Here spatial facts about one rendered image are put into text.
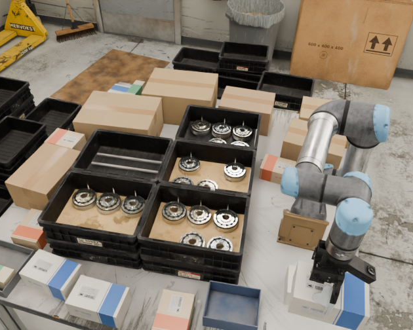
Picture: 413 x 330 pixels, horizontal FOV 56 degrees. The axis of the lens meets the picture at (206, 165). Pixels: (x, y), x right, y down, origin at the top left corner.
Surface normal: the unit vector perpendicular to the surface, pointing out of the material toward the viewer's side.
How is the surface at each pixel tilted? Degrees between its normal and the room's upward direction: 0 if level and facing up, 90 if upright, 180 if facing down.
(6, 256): 0
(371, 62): 74
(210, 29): 90
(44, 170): 0
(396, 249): 0
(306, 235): 90
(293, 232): 90
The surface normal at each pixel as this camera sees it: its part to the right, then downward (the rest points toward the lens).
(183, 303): 0.02, -0.73
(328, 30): -0.26, 0.50
